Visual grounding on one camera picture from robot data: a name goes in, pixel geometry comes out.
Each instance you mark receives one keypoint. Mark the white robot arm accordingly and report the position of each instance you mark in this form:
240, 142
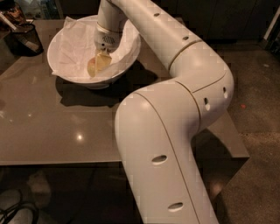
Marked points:
155, 125

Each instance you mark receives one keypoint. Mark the white object under table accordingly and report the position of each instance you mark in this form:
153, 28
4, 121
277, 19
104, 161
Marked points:
40, 189

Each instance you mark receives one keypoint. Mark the yellow-red apple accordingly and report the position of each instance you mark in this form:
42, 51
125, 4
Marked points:
91, 67

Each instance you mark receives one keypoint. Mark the dark cabinet front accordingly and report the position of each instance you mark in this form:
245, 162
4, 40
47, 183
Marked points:
224, 19

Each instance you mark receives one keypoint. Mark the white bowl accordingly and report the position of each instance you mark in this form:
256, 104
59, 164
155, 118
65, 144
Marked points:
87, 80

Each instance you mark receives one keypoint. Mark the white paper liner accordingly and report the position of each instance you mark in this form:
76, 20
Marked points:
75, 43

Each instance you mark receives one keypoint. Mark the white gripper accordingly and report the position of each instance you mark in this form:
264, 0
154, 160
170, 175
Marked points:
106, 40

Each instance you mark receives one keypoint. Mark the black mesh pen cup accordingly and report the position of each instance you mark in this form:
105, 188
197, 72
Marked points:
24, 41

